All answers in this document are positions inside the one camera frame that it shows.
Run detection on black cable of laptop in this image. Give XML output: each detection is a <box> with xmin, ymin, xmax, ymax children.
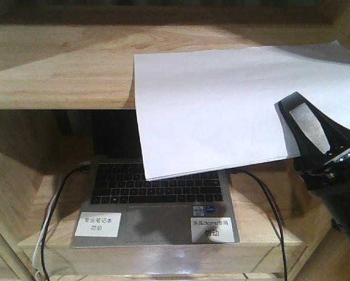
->
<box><xmin>40</xmin><ymin>165</ymin><xmax>91</xmax><ymax>281</ymax></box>
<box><xmin>230</xmin><ymin>168</ymin><xmax>290</xmax><ymax>281</ymax></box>

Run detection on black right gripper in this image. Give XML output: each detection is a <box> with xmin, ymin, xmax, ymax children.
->
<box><xmin>277</xmin><ymin>92</ymin><xmax>350</xmax><ymax>242</ymax></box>

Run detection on white paper sheets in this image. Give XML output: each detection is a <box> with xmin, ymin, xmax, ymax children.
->
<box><xmin>134</xmin><ymin>42</ymin><xmax>350</xmax><ymax>180</ymax></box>

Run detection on silver laptop with black keyboard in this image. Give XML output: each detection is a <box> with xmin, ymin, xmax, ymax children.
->
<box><xmin>72</xmin><ymin>109</ymin><xmax>240</xmax><ymax>248</ymax></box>

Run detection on white cable left of laptop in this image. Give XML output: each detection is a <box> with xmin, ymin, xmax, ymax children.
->
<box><xmin>33</xmin><ymin>172</ymin><xmax>68</xmax><ymax>281</ymax></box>

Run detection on white label sticker right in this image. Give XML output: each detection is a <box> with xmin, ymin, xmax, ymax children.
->
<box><xmin>191</xmin><ymin>217</ymin><xmax>235</xmax><ymax>244</ymax></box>

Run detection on white label sticker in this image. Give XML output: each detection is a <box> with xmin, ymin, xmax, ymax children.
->
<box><xmin>191</xmin><ymin>217</ymin><xmax>235</xmax><ymax>244</ymax></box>
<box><xmin>74</xmin><ymin>212</ymin><xmax>121</xmax><ymax>238</ymax></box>

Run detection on black cable left of laptop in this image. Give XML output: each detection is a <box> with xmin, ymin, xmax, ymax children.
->
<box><xmin>40</xmin><ymin>165</ymin><xmax>91</xmax><ymax>281</ymax></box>

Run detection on white label sticker left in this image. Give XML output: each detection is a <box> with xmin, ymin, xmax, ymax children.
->
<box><xmin>74</xmin><ymin>212</ymin><xmax>121</xmax><ymax>238</ymax></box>

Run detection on black cable right of laptop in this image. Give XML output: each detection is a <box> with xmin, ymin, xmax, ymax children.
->
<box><xmin>230</xmin><ymin>168</ymin><xmax>290</xmax><ymax>281</ymax></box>

